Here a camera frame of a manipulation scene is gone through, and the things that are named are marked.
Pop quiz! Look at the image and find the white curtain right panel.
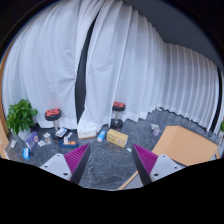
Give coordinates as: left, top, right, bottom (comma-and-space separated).
78, 0, 224, 133

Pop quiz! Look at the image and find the blue tray with items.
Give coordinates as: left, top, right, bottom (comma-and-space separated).
59, 140, 79, 148

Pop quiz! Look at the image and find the small plastic cup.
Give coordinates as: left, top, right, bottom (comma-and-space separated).
151, 124, 160, 136

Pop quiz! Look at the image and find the small blue white box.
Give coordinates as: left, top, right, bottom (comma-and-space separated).
97, 130, 106, 142

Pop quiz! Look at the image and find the right black orange stool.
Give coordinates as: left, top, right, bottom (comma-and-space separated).
110, 102, 126, 129

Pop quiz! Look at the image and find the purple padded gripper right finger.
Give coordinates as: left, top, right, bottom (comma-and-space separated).
132, 144, 182, 185

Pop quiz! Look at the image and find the white packet near stool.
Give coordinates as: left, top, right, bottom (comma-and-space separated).
55, 128, 67, 137

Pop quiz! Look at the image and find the white curtain panel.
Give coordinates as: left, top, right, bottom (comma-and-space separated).
3, 0, 104, 129
78, 0, 224, 133

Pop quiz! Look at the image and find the yellow cardboard box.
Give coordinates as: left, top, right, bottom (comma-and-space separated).
107, 129, 128, 148

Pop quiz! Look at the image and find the left black orange stool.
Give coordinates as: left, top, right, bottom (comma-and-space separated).
45, 108, 61, 132

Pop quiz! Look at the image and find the white curtain left panel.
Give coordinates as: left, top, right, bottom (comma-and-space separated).
3, 0, 104, 129

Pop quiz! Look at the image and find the white tissue box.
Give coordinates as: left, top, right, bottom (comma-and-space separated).
77, 127, 97, 139

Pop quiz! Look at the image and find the green potted plant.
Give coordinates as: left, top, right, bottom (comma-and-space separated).
6, 99, 38, 141

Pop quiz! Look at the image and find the black orange stool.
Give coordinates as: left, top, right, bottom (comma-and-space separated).
45, 108, 61, 132
110, 102, 126, 129

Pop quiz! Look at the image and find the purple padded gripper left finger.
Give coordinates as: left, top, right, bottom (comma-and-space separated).
41, 143, 91, 184

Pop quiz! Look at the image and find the purple book box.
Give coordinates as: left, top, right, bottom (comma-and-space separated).
25, 131, 39, 150

